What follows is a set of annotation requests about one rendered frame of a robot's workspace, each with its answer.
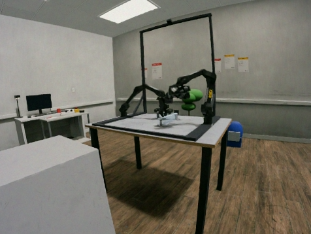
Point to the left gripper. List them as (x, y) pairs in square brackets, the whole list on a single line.
[(170, 97)]

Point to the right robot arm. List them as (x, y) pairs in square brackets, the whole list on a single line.
[(161, 97)]

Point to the black metal camera frame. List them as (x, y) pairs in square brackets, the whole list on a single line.
[(209, 15)]

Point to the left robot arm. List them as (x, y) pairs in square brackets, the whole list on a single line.
[(206, 108)]

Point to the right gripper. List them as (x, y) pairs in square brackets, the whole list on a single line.
[(163, 109)]

